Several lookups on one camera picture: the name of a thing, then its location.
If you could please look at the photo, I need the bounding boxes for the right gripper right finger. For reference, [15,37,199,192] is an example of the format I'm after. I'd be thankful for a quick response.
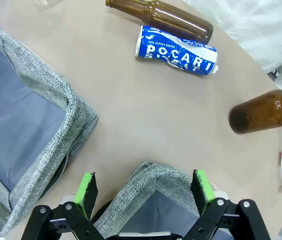
[180,169,272,240]

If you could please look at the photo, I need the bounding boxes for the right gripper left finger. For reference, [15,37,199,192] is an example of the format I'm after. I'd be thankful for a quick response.
[20,171,112,240]

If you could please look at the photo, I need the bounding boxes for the brown glass bottle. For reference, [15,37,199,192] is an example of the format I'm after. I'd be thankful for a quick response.
[228,87,282,135]
[105,0,214,45]

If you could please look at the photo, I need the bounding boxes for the crushed blue Pocari Sweat can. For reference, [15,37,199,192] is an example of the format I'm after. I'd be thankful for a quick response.
[134,24,219,76]

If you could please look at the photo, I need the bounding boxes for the grey fabric basket can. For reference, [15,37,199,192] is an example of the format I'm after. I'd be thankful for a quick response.
[90,161,234,240]

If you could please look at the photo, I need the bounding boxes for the grey fabric basket plastic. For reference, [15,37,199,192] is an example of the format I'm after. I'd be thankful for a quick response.
[0,12,99,238]

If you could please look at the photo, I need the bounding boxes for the person in white hooded jacket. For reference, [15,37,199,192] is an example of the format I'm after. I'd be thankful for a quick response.
[180,0,282,83]

